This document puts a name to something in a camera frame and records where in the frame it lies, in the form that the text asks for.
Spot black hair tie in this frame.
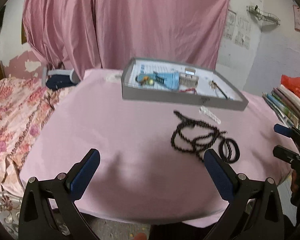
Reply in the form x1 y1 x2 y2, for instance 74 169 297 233
218 138 241 164

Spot black bead necklace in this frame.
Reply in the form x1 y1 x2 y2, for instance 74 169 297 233
170 110 228 161

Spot grey jewelry tray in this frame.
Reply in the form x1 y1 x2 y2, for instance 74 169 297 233
121 57 248 111

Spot person's hand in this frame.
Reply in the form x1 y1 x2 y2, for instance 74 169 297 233
290 170 299 193

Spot stack of books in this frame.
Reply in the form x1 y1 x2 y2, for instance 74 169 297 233
262 85 300 130

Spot red plastic bag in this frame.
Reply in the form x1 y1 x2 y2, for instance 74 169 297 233
281 75 300 98

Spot white hair clip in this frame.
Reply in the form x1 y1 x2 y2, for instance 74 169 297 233
199 106 221 125

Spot black hair stick with flowers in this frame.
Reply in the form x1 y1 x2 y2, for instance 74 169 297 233
209 80 232 100

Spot floral pink bedspread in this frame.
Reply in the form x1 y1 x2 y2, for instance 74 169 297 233
0 77 73 239

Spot pink tablecloth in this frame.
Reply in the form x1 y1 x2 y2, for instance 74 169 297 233
19 68 299 229

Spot beige hair claw clip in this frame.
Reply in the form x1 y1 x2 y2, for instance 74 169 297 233
179 68 199 88

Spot navy blue bag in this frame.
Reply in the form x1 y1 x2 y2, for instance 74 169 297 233
45 74 76 91

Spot pink curtain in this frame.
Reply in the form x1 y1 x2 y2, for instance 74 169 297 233
23 0 230 77

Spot red bead bracelet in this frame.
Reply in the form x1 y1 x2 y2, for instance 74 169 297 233
180 87 198 95

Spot wall calendar sheets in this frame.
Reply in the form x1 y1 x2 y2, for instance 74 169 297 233
223 10 251 49

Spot wire wall shelf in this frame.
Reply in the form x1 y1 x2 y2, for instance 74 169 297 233
246 5 280 25

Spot hair tie with yellow beads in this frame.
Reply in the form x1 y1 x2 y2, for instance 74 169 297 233
139 74 156 86

